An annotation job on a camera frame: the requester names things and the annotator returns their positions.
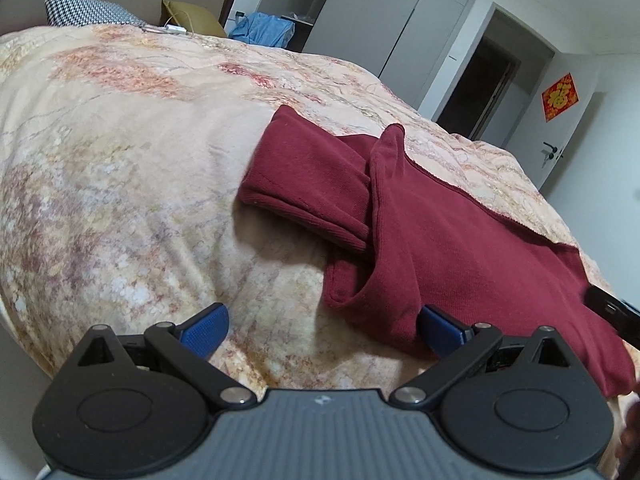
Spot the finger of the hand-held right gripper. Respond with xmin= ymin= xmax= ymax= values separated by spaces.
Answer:
xmin=584 ymin=285 xmax=640 ymax=348

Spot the blue clothing heap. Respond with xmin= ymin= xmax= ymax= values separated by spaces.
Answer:
xmin=229 ymin=11 xmax=297 ymax=51

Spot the dark red sweater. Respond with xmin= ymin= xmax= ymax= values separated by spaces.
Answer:
xmin=237 ymin=105 xmax=637 ymax=398

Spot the red diamond door decoration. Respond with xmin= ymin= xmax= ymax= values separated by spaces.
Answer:
xmin=542 ymin=73 xmax=581 ymax=122

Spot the white room door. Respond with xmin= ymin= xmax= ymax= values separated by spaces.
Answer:
xmin=500 ymin=52 xmax=608 ymax=197

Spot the olive green pillow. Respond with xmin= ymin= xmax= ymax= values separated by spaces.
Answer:
xmin=161 ymin=0 xmax=228 ymax=38

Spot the floral beige duvet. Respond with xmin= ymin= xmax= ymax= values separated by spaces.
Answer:
xmin=0 ymin=22 xmax=638 ymax=480

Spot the houndstooth pillow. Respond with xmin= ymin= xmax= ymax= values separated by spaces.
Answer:
xmin=45 ymin=0 xmax=147 ymax=27

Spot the grey wardrobe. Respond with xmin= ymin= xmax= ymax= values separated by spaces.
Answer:
xmin=260 ymin=0 xmax=488 ymax=111

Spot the white charger with cable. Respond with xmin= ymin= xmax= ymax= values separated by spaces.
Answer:
xmin=141 ymin=7 xmax=193 ymax=37

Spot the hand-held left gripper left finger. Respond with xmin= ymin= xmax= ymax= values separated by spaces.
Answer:
xmin=70 ymin=302 xmax=258 ymax=411

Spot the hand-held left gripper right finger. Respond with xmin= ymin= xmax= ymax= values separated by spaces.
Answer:
xmin=391 ymin=304 xmax=583 ymax=408

